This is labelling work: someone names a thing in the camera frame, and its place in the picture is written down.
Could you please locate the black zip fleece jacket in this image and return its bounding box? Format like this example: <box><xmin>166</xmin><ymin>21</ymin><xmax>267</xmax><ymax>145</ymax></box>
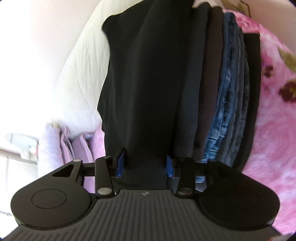
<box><xmin>98</xmin><ymin>1</ymin><xmax>211</xmax><ymax>189</ymax></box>

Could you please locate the stack of folded clothes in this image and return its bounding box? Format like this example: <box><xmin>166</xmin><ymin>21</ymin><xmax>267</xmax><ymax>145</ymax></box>
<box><xmin>192</xmin><ymin>7</ymin><xmax>261</xmax><ymax>169</ymax></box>

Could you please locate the striped lilac duvet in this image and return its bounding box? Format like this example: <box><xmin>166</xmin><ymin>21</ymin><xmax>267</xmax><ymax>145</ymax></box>
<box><xmin>45</xmin><ymin>122</ymin><xmax>106</xmax><ymax>193</ymax></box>

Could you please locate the pink rose bed blanket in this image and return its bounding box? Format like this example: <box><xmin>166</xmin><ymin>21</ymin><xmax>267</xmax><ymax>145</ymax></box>
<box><xmin>234</xmin><ymin>12</ymin><xmax>295</xmax><ymax>235</ymax></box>

